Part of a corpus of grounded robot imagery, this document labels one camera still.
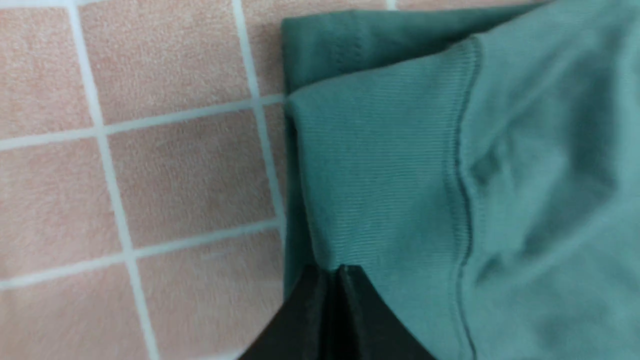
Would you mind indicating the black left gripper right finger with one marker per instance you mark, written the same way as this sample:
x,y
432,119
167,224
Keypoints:
x,y
365,328

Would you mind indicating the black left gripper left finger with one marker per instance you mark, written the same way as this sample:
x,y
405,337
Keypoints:
x,y
297,330

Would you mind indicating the green long-sleeved shirt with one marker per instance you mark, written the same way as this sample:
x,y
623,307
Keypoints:
x,y
482,165

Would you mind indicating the pink checkered tablecloth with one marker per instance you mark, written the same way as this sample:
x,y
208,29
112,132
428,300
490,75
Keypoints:
x,y
143,174

